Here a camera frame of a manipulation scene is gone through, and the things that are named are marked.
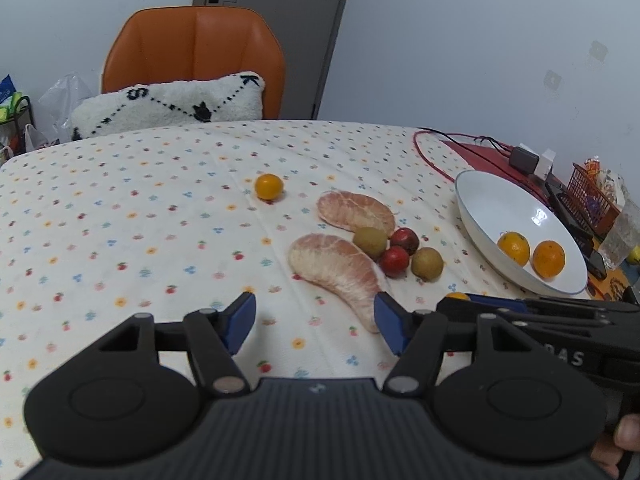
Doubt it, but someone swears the white black-patterned cushion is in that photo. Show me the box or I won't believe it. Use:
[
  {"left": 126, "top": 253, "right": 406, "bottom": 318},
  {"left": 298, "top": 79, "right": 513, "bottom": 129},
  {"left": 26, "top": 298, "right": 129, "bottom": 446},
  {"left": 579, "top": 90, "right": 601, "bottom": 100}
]
[{"left": 70, "top": 71, "right": 266, "bottom": 142}]

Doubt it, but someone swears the person's right hand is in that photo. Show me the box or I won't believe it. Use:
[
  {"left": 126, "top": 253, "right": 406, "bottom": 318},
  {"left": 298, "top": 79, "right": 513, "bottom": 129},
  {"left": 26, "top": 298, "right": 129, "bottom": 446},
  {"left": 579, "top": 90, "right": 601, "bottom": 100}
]
[{"left": 591, "top": 412, "right": 640, "bottom": 480}]

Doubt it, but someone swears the black wire rack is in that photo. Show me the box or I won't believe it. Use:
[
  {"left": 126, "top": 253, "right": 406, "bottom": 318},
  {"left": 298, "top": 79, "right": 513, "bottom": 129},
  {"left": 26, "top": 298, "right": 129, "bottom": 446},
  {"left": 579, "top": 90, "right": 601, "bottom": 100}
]
[{"left": 0, "top": 75, "right": 34, "bottom": 162}]

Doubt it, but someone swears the peeled pomelo segment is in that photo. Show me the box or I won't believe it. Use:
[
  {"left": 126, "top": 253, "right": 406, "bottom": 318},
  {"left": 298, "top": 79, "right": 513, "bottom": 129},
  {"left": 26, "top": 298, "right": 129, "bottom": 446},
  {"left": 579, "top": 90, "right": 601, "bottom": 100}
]
[
  {"left": 288, "top": 233, "right": 392, "bottom": 334},
  {"left": 316, "top": 190, "right": 397, "bottom": 239}
]

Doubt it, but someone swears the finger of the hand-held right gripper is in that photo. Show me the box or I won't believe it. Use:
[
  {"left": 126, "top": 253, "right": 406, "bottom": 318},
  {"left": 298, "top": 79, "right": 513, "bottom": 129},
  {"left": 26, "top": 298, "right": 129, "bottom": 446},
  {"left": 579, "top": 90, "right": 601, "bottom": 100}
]
[
  {"left": 436, "top": 298, "right": 616, "bottom": 334},
  {"left": 463, "top": 293, "right": 614, "bottom": 313}
]

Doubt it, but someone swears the white bowl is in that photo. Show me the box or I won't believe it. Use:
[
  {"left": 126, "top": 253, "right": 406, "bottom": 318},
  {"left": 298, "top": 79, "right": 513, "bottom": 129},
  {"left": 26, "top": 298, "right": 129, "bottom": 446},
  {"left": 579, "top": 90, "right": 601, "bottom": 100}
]
[{"left": 454, "top": 169, "right": 589, "bottom": 297}]

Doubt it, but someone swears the white plastic bag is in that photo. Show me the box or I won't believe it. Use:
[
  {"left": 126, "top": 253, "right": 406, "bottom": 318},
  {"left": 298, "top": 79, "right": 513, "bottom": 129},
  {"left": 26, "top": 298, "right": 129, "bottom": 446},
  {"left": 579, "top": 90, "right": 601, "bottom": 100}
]
[{"left": 22, "top": 123, "right": 51, "bottom": 152}]

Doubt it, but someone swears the grey door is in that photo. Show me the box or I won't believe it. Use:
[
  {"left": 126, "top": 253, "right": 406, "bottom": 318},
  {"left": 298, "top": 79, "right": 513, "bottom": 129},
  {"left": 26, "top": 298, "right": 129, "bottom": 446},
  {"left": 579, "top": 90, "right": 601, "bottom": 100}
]
[{"left": 192, "top": 0, "right": 356, "bottom": 120}]

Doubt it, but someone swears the clear glass cup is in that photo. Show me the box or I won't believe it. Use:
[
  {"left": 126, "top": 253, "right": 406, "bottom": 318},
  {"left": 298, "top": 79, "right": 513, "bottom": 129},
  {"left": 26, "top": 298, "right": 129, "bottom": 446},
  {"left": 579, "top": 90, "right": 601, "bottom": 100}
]
[{"left": 598, "top": 198, "right": 640, "bottom": 269}]

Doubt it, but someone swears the brown kiwi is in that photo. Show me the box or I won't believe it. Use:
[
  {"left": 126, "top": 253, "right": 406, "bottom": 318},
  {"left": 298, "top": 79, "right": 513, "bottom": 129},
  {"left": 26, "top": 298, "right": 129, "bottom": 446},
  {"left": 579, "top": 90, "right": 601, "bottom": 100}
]
[
  {"left": 353, "top": 226, "right": 389, "bottom": 262},
  {"left": 411, "top": 247, "right": 445, "bottom": 282}
]

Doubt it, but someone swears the black charger block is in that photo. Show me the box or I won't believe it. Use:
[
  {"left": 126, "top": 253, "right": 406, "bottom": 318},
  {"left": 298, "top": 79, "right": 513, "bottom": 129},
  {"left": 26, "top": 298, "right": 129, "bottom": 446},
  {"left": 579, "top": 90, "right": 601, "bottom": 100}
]
[{"left": 508, "top": 145, "right": 540, "bottom": 176}]

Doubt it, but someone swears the red cable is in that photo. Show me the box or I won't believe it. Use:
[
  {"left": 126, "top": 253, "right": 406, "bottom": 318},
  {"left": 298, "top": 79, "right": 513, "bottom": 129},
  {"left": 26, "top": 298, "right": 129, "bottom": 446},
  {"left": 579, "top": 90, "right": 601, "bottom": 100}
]
[{"left": 412, "top": 129, "right": 512, "bottom": 187}]

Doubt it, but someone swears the red round fruit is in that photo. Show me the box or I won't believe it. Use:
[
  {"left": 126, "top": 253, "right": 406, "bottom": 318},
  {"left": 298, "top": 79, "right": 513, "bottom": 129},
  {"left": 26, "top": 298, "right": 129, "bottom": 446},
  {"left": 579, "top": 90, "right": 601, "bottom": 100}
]
[
  {"left": 390, "top": 227, "right": 420, "bottom": 256},
  {"left": 380, "top": 245, "right": 411, "bottom": 279}
]

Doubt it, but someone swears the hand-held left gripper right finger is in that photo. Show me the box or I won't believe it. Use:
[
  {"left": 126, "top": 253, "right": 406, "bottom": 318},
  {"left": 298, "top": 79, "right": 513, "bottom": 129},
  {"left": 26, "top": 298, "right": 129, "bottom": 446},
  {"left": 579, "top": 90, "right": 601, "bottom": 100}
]
[{"left": 374, "top": 291, "right": 544, "bottom": 395}]

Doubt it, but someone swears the black flat device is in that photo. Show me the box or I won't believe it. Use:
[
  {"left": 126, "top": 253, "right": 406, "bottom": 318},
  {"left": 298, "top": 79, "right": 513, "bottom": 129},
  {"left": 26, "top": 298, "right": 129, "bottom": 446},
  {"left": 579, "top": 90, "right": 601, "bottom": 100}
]
[{"left": 543, "top": 172, "right": 609, "bottom": 281}]

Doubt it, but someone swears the red plastic basket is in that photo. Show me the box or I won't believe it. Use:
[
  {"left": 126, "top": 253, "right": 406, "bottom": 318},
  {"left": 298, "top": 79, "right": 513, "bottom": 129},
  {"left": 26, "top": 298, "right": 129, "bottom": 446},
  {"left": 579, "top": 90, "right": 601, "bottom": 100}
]
[{"left": 567, "top": 162, "right": 621, "bottom": 236}]

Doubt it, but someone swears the orange leather chair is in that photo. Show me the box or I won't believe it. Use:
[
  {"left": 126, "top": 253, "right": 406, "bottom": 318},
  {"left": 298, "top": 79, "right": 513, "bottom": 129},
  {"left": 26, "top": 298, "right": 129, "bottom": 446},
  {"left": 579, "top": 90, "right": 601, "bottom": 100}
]
[{"left": 101, "top": 6, "right": 287, "bottom": 121}]

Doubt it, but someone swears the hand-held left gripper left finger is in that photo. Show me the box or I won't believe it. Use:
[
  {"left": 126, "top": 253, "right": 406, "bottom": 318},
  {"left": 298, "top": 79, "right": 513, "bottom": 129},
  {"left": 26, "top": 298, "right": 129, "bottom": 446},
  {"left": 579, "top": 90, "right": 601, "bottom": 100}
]
[{"left": 95, "top": 291, "right": 257, "bottom": 395}]

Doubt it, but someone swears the black cable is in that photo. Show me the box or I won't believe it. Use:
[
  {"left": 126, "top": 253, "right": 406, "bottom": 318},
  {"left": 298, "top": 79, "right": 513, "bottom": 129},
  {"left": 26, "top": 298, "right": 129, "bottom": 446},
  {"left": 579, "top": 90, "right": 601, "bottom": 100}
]
[{"left": 417, "top": 127, "right": 517, "bottom": 155}]

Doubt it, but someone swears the floral printed tablecloth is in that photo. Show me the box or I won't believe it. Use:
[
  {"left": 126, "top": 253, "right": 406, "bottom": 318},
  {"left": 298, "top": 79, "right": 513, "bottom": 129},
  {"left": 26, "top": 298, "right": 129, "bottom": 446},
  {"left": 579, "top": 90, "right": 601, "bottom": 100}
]
[{"left": 0, "top": 119, "right": 603, "bottom": 480}]

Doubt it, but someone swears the clear plastic snack bag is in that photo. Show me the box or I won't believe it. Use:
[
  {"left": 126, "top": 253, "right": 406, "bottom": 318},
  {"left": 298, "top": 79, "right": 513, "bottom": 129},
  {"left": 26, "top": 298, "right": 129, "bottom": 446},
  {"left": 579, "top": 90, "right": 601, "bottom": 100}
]
[{"left": 600, "top": 167, "right": 630, "bottom": 207}]

